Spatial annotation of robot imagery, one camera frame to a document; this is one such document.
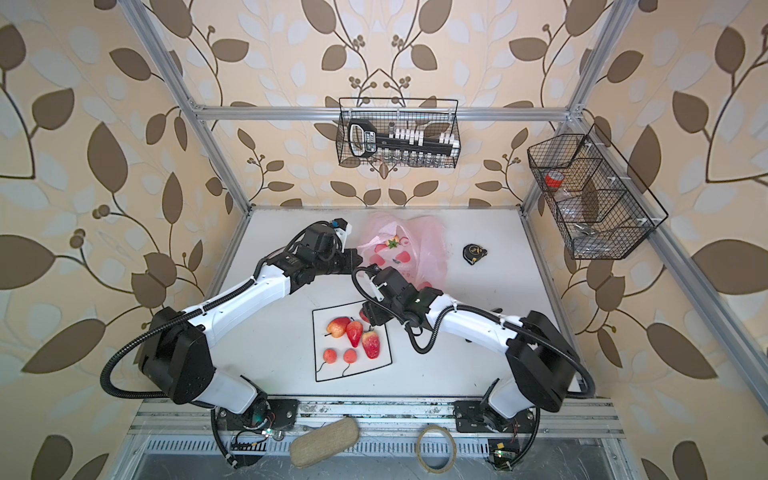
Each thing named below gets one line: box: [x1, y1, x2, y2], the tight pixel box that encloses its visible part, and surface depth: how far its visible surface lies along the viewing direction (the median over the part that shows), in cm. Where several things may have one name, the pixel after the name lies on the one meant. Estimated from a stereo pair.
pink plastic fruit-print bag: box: [358, 213, 447, 292], surface depth 93 cm
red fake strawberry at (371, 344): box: [361, 331, 380, 359], surface depth 84 cm
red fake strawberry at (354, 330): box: [346, 320, 363, 348], surface depth 86 cm
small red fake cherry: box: [343, 348, 357, 364], surface depth 83 cm
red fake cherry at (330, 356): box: [323, 348, 338, 365], surface depth 82 cm
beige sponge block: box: [290, 417, 360, 469], surface depth 69 cm
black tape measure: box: [462, 243, 488, 265], surface depth 107 cm
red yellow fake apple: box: [324, 317, 351, 339], surface depth 86 cm
